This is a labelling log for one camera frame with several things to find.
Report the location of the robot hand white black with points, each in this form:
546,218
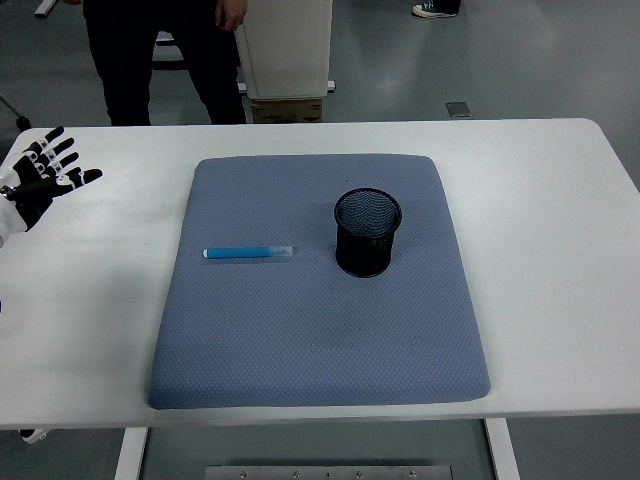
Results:
30,195

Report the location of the blue marker pen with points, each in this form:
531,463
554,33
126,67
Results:
235,252

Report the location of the person's hand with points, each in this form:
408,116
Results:
231,17

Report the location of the black mesh pen holder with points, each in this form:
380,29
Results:
366,250

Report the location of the black caster stand leg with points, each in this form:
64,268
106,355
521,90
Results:
20,119

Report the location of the white floor foot bar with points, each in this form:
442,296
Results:
45,7

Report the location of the small white black object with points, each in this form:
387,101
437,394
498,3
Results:
34,436

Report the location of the brown cardboard box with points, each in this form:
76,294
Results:
287,111

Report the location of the white table leg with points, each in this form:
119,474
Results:
502,450
131,455

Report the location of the white upright cabinet panel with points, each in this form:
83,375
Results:
290,50

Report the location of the blue-grey padded mat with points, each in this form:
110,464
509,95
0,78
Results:
310,325

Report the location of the grey floor foot bar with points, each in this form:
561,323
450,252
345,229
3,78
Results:
331,86

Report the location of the grey floor socket plate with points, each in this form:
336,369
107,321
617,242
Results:
458,109

